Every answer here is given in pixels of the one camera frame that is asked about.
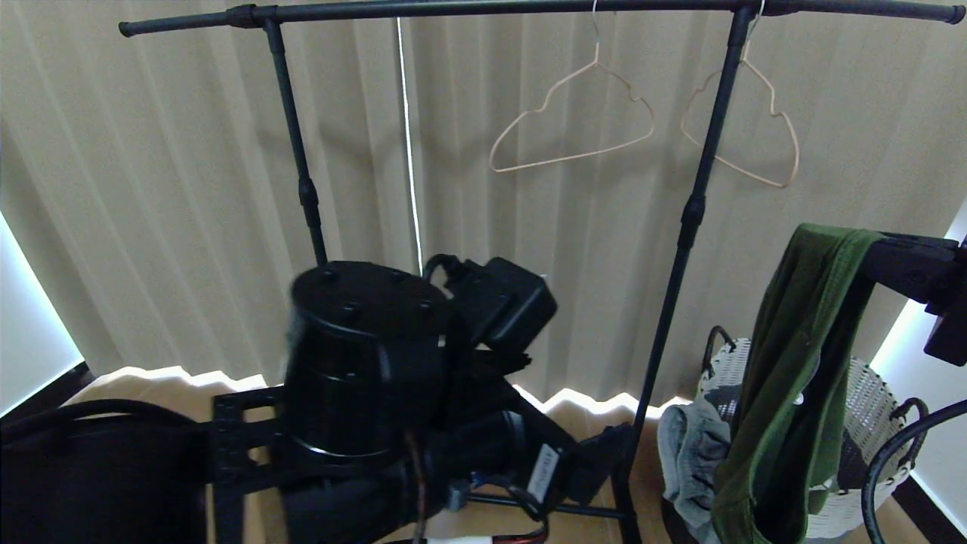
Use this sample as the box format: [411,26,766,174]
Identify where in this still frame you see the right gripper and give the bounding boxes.
[861,233,967,368]

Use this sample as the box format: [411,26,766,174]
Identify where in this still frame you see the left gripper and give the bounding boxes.
[286,389,636,544]

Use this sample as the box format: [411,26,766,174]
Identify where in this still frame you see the green long-sleeved shirt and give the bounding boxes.
[712,223,886,544]

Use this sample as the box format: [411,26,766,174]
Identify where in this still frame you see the pink clothes hanger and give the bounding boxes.
[680,15,800,190]
[489,0,656,174]

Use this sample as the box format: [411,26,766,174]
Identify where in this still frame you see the white laundry basket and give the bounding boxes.
[699,326,931,539]

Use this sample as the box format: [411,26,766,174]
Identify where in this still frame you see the black clothes rack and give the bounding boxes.
[119,0,967,544]

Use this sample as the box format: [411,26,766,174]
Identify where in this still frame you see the pale grey shorts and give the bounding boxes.
[657,398,738,544]

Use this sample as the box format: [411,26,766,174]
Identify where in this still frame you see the beige curtain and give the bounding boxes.
[0,0,967,413]

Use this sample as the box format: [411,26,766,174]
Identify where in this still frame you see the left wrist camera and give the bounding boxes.
[442,257,558,360]

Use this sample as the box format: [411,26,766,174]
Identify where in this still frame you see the black cable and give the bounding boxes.
[861,399,967,544]

